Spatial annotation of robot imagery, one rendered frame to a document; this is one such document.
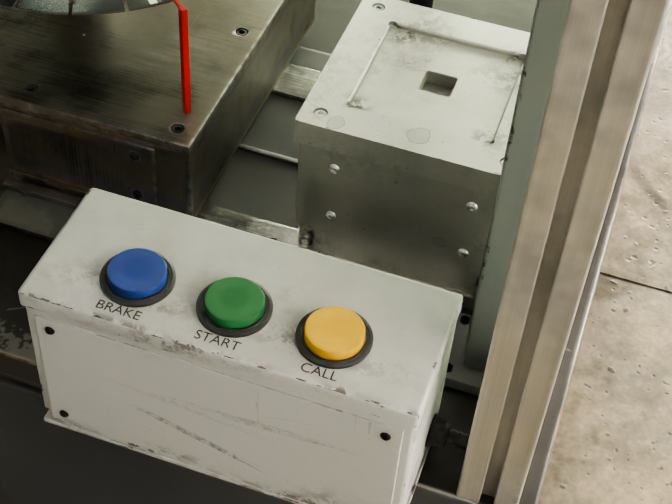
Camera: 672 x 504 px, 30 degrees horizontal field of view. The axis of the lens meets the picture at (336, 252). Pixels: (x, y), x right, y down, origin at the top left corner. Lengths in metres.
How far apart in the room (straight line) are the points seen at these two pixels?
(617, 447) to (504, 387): 1.11
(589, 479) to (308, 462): 1.05
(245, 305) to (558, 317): 0.20
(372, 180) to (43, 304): 0.28
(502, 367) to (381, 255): 0.25
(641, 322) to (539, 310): 1.32
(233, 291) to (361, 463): 0.14
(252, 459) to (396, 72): 0.34
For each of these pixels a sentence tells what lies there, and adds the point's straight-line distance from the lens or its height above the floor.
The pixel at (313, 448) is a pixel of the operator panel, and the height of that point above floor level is 0.82.
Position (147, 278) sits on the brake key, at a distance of 0.84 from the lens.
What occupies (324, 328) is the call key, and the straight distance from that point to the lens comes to 0.81.
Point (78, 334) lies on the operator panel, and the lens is 0.86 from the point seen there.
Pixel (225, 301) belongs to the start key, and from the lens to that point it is 0.83.
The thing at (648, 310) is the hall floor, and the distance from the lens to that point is 2.12.
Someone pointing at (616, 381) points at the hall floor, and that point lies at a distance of 2.01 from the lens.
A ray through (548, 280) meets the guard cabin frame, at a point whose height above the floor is 0.98.
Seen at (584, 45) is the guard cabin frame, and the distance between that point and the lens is 0.63.
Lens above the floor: 1.53
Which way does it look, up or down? 47 degrees down
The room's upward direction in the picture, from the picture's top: 5 degrees clockwise
